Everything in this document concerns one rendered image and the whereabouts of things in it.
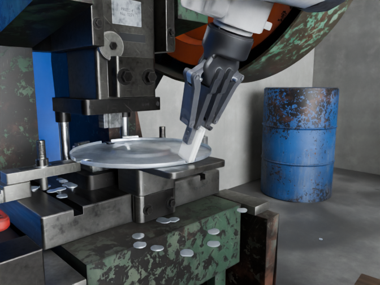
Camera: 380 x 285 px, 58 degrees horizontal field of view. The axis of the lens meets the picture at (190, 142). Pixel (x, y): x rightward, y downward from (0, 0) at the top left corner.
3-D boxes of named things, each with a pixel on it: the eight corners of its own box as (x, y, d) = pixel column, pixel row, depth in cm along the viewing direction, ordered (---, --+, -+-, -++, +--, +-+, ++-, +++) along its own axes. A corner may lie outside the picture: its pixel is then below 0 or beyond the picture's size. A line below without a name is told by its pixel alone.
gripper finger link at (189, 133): (201, 119, 58) (188, 120, 56) (191, 144, 60) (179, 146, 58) (194, 115, 59) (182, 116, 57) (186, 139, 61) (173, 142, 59)
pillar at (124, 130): (130, 154, 92) (129, 101, 90) (124, 155, 91) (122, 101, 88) (126, 152, 94) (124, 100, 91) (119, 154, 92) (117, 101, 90)
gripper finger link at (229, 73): (212, 60, 56) (217, 60, 57) (192, 120, 61) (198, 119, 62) (229, 70, 54) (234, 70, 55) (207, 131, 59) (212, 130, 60)
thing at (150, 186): (226, 224, 67) (227, 157, 65) (172, 248, 58) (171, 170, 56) (147, 195, 85) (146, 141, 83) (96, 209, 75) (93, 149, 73)
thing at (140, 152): (45, 151, 73) (45, 147, 73) (153, 136, 93) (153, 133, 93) (122, 178, 52) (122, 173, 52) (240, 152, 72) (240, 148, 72)
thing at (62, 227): (220, 192, 89) (220, 169, 88) (43, 251, 58) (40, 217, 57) (148, 171, 110) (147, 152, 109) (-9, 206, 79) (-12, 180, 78)
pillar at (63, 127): (72, 164, 81) (69, 104, 79) (63, 165, 80) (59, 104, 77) (68, 162, 83) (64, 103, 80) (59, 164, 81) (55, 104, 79)
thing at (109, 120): (124, 126, 81) (124, 111, 80) (106, 128, 77) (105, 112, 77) (116, 125, 83) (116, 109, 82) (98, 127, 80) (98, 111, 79)
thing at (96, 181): (163, 173, 84) (163, 160, 84) (88, 190, 71) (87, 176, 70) (126, 162, 96) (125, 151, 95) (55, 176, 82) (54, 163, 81)
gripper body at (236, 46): (233, 34, 47) (211, 95, 51) (266, 40, 53) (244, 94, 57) (197, 17, 51) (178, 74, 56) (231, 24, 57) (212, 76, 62)
